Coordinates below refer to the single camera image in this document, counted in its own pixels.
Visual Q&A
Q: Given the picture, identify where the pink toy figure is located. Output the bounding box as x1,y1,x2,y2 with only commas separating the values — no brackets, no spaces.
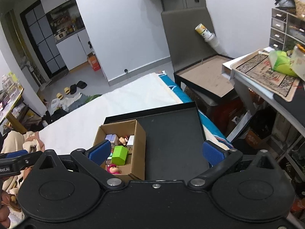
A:
107,163,120,175

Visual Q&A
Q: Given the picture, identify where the lavender sofa toy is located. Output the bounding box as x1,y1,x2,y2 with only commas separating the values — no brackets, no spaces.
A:
105,134,118,146

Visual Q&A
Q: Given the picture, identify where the green cube toy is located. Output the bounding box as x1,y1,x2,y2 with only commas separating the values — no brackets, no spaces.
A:
111,146,128,166

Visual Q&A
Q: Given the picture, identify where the brown doll pink bow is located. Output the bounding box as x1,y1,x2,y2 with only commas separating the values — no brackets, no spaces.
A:
118,136,129,146

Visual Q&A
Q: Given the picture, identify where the white power adapter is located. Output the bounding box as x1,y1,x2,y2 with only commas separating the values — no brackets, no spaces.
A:
126,135,134,148

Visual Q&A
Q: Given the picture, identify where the brown cardboard box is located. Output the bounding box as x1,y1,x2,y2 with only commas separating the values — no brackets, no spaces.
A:
89,119,146,182

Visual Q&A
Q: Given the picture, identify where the person's hand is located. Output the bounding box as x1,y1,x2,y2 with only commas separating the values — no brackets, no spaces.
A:
0,191,11,228

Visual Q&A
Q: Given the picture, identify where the black tray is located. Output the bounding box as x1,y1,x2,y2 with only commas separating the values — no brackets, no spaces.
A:
104,102,209,181

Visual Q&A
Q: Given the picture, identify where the yellow slipper pair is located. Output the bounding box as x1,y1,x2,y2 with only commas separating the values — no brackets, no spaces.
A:
56,86,71,100

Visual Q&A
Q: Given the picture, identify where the black slipper pair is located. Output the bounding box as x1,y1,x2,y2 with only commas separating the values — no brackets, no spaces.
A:
70,81,87,95

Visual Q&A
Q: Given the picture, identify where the black side table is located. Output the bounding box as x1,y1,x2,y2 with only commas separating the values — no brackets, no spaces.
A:
174,54,237,103

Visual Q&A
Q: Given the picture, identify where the grey white desk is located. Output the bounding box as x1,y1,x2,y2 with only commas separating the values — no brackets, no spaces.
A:
222,47,304,135

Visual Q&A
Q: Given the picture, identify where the orange box on floor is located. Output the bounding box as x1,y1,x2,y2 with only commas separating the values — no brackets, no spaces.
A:
87,53,101,71

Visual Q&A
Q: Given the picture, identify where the white kitchen cabinet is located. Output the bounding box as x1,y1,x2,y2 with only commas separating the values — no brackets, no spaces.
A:
56,29,92,70

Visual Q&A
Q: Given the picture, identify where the yellow lid white bottle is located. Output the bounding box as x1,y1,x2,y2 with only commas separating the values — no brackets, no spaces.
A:
195,23,219,49

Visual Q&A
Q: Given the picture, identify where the grey drawer organizer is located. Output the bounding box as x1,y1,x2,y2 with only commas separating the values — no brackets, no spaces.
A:
269,8,304,52

